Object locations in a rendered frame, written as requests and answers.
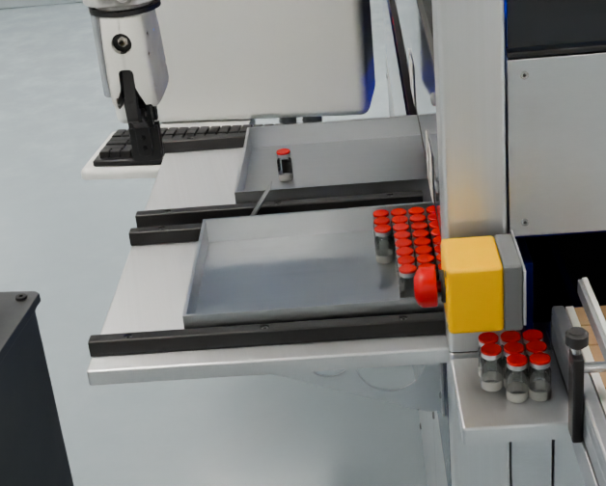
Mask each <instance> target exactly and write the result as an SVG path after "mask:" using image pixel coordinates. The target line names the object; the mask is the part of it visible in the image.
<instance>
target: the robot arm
mask: <svg viewBox="0 0 606 486"><path fill-rule="evenodd" d="M83 4H84V5H86V6H88V7H89V13H90V15H92V16H96V17H99V21H100V30H101V38H102V45H103V53H104V60H105V65H106V72H107V78H108V84H109V89H110V94H111V98H112V102H113V105H114V106H115V107H116V108H118V109H121V108H122V107H123V105H124V109H125V113H126V118H127V123H128V130H129V136H130V141H131V146H132V152H133V158H134V160H135V161H136V162H139V161H152V160H160V159H162V156H163V154H164V147H163V142H162V136H161V129H160V123H159V121H157V119H158V115H157V105H158V104H159V102H160V101H161V99H162V97H163V96H164V93H165V91H166V88H167V86H168V82H169V74H168V69H167V64H166V59H165V54H164V48H163V43H162V38H161V33H160V28H159V24H158V19H157V15H156V11H155V8H158V7H159V6H160V4H161V2H160V0H83Z"/></svg>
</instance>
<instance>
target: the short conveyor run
mask: <svg viewBox="0 0 606 486"><path fill-rule="evenodd" d="M577 293H578V295H579V298H580V300H581V303H582V305H583V307H581V308H574V307H573V306H569V307H564V306H554V307H553V308H552V311H551V342H550V353H553V355H554V358H555V361H556V364H557V367H558V370H559V372H560V375H561V378H562V382H563V385H564V388H565V393H566V396H567V399H568V431H569V434H570V437H571V439H570V440H571V442H572V445H573V448H574V452H575V455H576V458H577V461H578V464H579V468H580V471H581V474H582V476H583V479H584V482H585V486H606V306H599V305H598V302H597V300H596V298H595V295H594V293H593V291H592V287H591V285H590V282H589V280H588V278H582V280H578V285H577Z"/></svg>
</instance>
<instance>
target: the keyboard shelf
mask: <svg viewBox="0 0 606 486"><path fill-rule="evenodd" d="M255 123H256V120H255V119H250V120H223V121H173V122H163V123H162V124H161V125H160V128H163V127H168V129H169V128H170V127H178V128H180V127H189V128H190V127H191V126H199V127H201V126H209V127H212V126H216V125H220V126H222V125H230V126H233V125H242V126H243V124H252V125H254V124H255ZM114 133H116V131H115V132H112V133H111V134H110V135H109V136H108V138H107V139H106V140H105V141H104V143H103V144H102V145H101V146H100V148H99V149H98V150H97V151H96V153H95V154H94V155H93V157H92V158H91V159H90V160H89V162H88V163H87V164H86V165H85V167H84V168H83V169H82V171H81V176H82V179H85V180H90V179H123V178H156V177H157V174H158V171H159V168H160V166H161V165H136V166H105V167H95V166H94V163H93V161H94V160H95V159H96V157H97V156H98V154H99V152H100V151H101V149H103V148H104V146H106V143H107V142H108V141H109V140H110V139H111V138H112V135H113V134H114Z"/></svg>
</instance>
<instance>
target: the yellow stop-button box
mask: <svg viewBox="0 0 606 486"><path fill-rule="evenodd" d="M440 252H441V267H442V270H440V271H439V281H441V292H440V293H441V301H442V302H443V303H444V308H445V313H446V318H447V327H448V329H449V332H450V333H451V334H465V333H480V332H495V331H502V330H503V329H505V331H520V330H522V329H523V266H522V263H521V260H520V257H519V254H518V252H517V249H516V246H515V243H514V240H513V236H512V234H496V235H495V236H494V237H492V236H490V235H488V236H475V237H461V238H448V239H443V240H442V241H441V245H440Z"/></svg>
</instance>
